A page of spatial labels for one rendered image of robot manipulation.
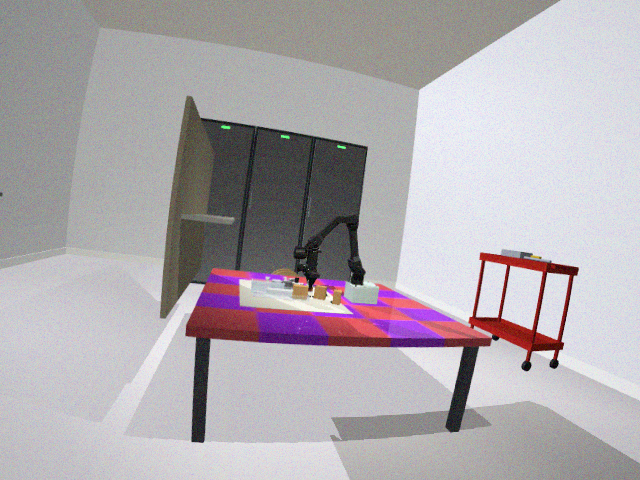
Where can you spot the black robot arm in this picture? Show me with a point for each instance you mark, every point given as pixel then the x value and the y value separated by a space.
pixel 354 263

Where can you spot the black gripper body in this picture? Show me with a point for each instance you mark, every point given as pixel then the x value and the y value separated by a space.
pixel 312 273

